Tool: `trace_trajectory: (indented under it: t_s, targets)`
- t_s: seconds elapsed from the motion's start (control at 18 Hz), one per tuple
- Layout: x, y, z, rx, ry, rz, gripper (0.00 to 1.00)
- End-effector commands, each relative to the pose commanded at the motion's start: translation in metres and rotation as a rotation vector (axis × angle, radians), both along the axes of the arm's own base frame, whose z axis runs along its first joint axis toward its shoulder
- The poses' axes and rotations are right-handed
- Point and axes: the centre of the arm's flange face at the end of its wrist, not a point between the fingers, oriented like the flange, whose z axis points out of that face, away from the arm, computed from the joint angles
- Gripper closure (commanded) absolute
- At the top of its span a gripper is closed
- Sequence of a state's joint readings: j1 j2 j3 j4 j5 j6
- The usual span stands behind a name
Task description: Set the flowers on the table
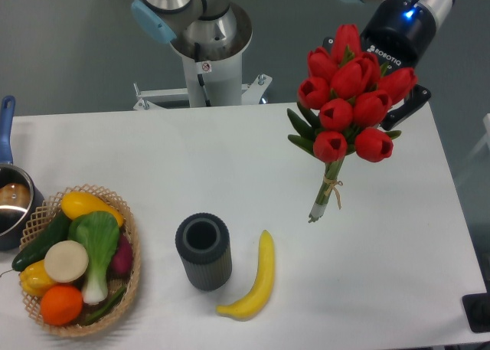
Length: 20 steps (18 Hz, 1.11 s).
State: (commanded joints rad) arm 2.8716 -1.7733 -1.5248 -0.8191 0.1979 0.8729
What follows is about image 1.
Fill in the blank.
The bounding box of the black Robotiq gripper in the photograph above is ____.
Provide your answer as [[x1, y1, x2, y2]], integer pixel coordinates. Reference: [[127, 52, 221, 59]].
[[322, 0, 436, 131]]

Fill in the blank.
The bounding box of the red tulip bouquet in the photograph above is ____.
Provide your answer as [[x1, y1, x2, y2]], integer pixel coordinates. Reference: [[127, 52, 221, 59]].
[[287, 24, 418, 222]]

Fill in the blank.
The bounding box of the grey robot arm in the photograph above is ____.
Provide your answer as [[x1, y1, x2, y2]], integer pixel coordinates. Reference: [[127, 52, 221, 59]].
[[131, 0, 456, 110]]

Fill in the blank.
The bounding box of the dark grey ribbed vase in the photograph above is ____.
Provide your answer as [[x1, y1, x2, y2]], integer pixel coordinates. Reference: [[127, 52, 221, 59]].
[[175, 212, 232, 291]]

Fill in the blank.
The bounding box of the black device at edge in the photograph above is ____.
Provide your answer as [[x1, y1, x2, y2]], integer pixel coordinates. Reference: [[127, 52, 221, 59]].
[[462, 293, 490, 333]]

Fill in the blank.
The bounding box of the yellow banana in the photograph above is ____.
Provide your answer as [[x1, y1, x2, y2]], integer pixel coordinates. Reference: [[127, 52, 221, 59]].
[[216, 230, 276, 320]]

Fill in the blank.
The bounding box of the purple sweet potato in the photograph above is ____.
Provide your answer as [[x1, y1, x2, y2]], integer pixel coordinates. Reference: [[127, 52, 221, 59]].
[[110, 234, 133, 276]]

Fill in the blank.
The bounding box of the green bok choy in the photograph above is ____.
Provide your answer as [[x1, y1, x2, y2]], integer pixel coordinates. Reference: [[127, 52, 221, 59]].
[[68, 211, 119, 305]]

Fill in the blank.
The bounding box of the yellow squash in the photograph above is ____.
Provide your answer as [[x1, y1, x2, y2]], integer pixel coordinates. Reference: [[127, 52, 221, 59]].
[[60, 191, 124, 227]]

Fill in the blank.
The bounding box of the green bean pod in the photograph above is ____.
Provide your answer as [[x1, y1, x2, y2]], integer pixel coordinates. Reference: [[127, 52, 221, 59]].
[[82, 286, 127, 325]]

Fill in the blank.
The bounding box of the woven wicker basket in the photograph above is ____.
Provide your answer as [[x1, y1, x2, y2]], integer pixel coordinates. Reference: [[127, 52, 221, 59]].
[[20, 185, 141, 338]]

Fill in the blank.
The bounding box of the dark green cucumber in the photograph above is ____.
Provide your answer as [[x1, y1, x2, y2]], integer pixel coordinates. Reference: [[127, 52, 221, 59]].
[[11, 211, 71, 272]]

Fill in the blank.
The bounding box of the cream round disc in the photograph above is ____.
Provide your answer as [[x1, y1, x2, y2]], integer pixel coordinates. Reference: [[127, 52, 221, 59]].
[[44, 240, 89, 283]]

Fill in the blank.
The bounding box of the orange fruit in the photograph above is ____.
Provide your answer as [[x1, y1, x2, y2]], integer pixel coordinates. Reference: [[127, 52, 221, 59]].
[[41, 285, 83, 325]]

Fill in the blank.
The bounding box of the yellow bell pepper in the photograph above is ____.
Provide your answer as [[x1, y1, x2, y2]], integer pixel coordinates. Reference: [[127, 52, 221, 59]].
[[19, 260, 57, 297]]

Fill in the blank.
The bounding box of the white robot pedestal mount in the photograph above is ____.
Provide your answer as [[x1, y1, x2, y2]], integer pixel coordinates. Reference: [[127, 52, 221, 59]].
[[131, 0, 273, 110]]

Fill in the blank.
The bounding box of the blue handled saucepan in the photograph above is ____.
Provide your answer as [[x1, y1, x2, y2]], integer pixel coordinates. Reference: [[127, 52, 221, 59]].
[[1, 96, 44, 251]]

